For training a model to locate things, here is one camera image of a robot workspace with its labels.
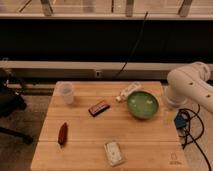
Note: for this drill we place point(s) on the dark brown eraser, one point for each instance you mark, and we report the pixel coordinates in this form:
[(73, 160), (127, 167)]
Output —
[(98, 108)]

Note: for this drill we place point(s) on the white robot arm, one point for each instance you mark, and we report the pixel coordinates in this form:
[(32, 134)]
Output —
[(189, 82)]

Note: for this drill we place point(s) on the white sponge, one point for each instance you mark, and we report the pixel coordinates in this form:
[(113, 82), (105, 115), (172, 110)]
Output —
[(114, 154)]

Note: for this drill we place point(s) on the white tube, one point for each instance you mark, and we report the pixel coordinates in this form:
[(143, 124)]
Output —
[(135, 86)]

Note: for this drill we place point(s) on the green bowl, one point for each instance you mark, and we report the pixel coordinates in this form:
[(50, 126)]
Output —
[(142, 105)]

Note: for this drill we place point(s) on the clear plastic cup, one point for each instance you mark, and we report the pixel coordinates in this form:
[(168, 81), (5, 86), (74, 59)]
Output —
[(67, 92)]

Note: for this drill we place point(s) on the black office chair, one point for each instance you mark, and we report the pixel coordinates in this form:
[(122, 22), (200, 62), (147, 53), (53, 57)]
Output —
[(11, 100)]

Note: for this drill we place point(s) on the white wall outlet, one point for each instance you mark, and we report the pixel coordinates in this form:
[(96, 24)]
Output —
[(98, 74)]

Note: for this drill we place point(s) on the blue cable connector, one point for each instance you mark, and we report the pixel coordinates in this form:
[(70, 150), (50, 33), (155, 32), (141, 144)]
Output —
[(180, 122)]

